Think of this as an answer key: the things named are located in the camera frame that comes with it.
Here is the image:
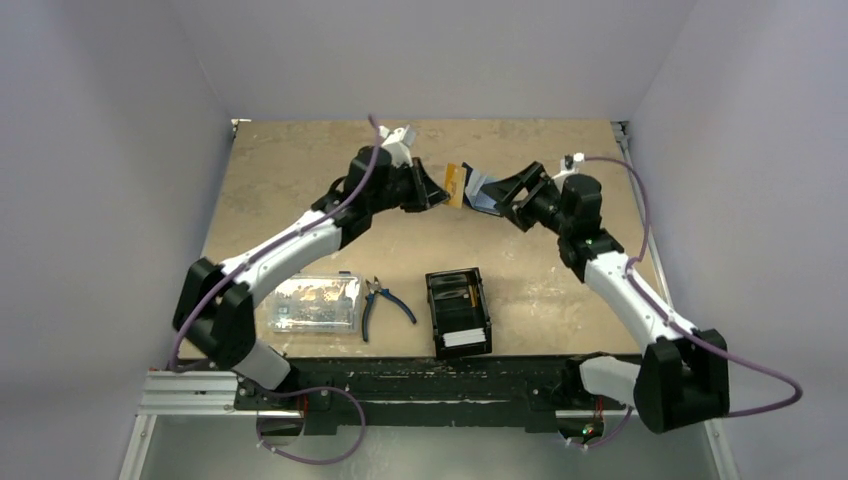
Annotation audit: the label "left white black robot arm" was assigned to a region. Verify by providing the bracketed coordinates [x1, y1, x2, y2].
[172, 146, 450, 409]

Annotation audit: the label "white card stack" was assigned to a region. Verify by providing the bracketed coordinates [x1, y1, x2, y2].
[442, 328, 486, 348]

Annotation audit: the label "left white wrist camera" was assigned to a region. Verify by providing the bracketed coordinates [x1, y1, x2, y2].
[379, 125, 416, 167]

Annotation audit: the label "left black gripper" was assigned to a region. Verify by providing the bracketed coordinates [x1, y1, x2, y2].
[369, 158, 449, 215]

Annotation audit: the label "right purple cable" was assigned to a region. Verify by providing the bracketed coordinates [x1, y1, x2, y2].
[564, 153, 804, 452]

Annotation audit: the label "black plastic card box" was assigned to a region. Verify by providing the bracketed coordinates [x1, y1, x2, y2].
[425, 267, 493, 361]

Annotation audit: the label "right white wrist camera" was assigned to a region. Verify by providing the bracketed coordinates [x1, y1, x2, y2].
[552, 152, 585, 190]

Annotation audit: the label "orange credit card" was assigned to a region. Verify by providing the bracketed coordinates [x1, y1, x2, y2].
[444, 163, 466, 209]

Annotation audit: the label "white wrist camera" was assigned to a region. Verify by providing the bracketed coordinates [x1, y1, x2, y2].
[379, 125, 416, 167]
[552, 152, 585, 190]

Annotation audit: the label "black aluminium mounting rail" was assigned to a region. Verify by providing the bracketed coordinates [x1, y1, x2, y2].
[136, 354, 723, 439]

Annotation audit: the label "blue handled pliers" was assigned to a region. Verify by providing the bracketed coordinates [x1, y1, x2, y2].
[361, 276, 418, 343]

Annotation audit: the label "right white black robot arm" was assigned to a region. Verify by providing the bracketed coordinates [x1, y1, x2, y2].
[481, 161, 730, 434]

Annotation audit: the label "blue leather card holder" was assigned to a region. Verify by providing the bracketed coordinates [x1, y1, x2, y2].
[461, 162, 501, 217]

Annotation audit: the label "purple cable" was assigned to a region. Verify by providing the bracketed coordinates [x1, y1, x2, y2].
[168, 115, 384, 465]
[564, 153, 804, 452]

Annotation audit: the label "clear plastic parts box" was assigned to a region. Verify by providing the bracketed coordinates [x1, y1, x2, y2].
[262, 271, 364, 334]

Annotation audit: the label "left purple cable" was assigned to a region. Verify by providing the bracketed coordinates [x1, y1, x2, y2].
[168, 115, 384, 465]

